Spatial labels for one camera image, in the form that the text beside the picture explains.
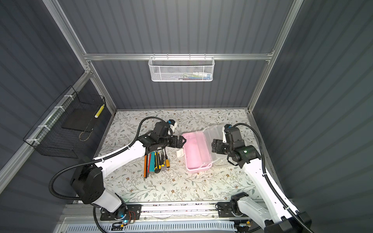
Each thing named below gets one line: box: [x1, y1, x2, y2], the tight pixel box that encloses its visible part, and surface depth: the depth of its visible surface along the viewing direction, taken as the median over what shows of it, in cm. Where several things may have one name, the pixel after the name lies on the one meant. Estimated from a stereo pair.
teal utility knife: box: [149, 151, 155, 175], surface depth 91 cm
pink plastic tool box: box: [175, 125, 231, 173], surface depth 92 cm
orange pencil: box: [143, 154, 148, 178], surface depth 91 cm
